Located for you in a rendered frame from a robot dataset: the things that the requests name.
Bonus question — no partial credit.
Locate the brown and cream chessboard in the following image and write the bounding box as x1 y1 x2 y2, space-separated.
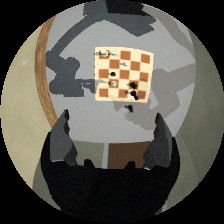
95 47 153 103

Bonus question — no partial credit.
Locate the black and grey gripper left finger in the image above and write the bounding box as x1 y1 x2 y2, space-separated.
40 109 78 196

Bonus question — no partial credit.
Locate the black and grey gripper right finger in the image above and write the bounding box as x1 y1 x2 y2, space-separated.
142 113 180 201

